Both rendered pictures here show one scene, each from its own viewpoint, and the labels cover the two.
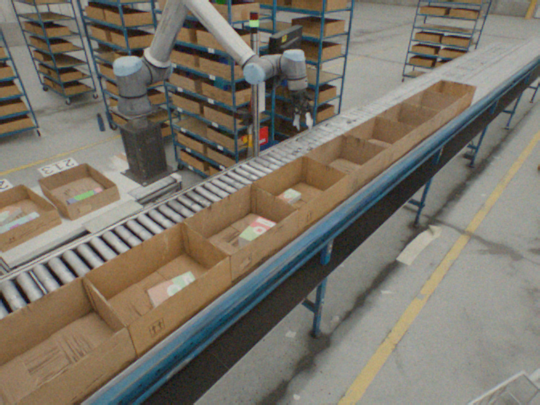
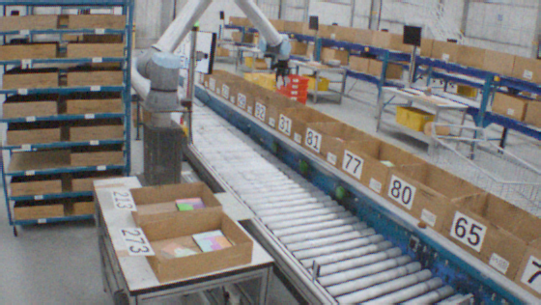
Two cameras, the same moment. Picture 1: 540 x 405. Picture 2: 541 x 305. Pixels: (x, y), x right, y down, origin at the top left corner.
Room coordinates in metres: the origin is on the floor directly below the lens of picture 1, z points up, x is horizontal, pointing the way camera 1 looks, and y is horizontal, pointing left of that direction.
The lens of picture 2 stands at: (0.74, 2.52, 1.66)
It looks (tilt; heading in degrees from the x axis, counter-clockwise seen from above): 19 degrees down; 291
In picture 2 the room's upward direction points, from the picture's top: 6 degrees clockwise
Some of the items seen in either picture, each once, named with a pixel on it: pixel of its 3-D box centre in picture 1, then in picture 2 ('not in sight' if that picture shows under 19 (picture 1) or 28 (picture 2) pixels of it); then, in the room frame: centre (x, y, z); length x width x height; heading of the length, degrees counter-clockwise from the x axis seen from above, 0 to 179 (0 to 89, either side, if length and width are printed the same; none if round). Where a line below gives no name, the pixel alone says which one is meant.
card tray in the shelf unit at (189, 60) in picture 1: (194, 55); (32, 77); (3.27, 0.71, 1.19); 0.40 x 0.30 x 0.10; 48
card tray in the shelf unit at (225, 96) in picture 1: (231, 89); (94, 101); (2.96, 0.37, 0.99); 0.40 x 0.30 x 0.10; 45
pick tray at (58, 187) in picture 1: (79, 190); (173, 207); (1.70, 1.11, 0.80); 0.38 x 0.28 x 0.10; 49
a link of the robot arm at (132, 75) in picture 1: (130, 75); (164, 69); (1.99, 0.80, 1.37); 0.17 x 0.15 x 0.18; 151
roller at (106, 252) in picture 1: (118, 264); (303, 215); (1.18, 0.71, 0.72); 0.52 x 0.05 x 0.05; 48
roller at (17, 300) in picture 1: (26, 317); (348, 255); (0.89, 0.97, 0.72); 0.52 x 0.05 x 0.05; 48
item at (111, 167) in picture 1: (83, 195); (166, 217); (1.73, 1.12, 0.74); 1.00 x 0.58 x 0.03; 142
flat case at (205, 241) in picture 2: (22, 226); (215, 245); (1.39, 1.26, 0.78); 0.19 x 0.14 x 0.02; 143
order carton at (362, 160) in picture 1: (343, 165); (281, 112); (1.74, -0.40, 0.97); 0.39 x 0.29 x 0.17; 138
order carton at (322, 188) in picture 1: (300, 193); (307, 126); (1.45, -0.14, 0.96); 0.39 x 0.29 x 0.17; 138
